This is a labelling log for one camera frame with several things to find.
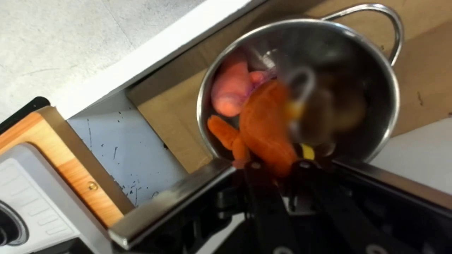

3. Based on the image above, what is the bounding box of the white toy sink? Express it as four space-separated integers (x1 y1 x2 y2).
59 0 452 208

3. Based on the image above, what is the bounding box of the pink plush doll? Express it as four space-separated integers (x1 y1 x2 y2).
209 57 274 119

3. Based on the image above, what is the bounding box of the steel pot with handles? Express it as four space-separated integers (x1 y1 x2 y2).
195 1 407 166

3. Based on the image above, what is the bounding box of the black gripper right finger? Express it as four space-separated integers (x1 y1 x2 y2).
294 159 373 254

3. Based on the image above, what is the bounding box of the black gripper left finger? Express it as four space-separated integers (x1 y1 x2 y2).
244 160 295 254

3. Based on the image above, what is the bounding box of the grey toy stove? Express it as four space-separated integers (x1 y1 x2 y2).
0 141 116 254

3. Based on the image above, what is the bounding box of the orange plush doll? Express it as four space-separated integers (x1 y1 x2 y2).
205 76 305 179

